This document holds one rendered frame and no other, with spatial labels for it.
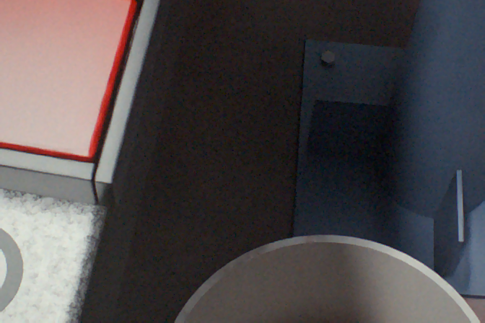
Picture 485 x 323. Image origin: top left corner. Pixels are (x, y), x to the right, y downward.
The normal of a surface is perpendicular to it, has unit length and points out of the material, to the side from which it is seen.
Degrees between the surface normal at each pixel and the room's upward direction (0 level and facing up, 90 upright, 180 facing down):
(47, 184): 90
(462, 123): 90
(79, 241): 0
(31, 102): 0
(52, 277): 0
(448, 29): 90
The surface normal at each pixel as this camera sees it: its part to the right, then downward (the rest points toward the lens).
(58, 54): 0.03, -0.49
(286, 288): 0.22, 0.82
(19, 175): -0.17, 0.86
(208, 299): 0.78, 0.53
